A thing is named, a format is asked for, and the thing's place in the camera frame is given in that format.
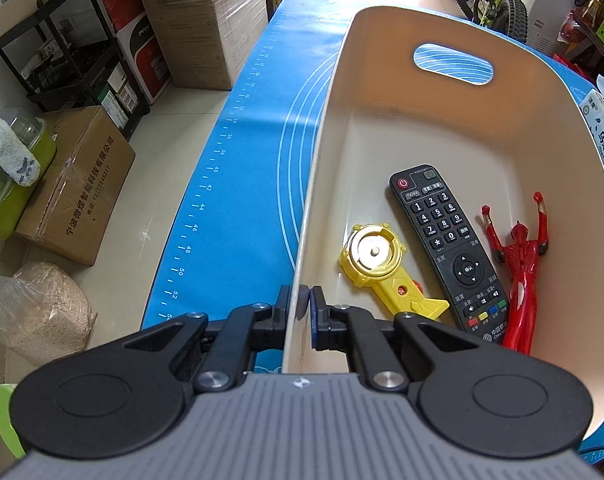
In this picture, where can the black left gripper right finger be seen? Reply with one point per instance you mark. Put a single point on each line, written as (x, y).
(475, 394)

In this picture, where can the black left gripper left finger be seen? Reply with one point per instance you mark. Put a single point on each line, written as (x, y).
(116, 398)

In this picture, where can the black remote control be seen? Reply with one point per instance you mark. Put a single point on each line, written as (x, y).
(466, 274)

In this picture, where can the red ultraman figure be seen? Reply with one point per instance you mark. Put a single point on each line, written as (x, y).
(521, 258)

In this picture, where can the yellow toy launcher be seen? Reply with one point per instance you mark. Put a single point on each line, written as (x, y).
(372, 257)

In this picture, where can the beige plastic storage bin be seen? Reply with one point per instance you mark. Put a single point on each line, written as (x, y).
(500, 125)

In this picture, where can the clear bag of grain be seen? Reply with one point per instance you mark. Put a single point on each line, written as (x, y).
(44, 315)

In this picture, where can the blue silicone table mat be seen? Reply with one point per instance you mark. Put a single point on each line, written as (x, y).
(237, 230)

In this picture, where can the small brown cardboard box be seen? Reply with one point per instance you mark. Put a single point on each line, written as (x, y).
(70, 208)

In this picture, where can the green container with clear lid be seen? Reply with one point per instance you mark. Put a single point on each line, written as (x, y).
(33, 132)

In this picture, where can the rolled white towel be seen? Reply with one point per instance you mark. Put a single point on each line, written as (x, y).
(16, 159)

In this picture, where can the black metal shelf rack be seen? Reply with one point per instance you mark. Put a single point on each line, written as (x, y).
(64, 54)

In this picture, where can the large taped cardboard box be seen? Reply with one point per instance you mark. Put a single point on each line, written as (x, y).
(206, 43)

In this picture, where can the red and white appliance box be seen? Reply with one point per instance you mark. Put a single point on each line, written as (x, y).
(139, 45)

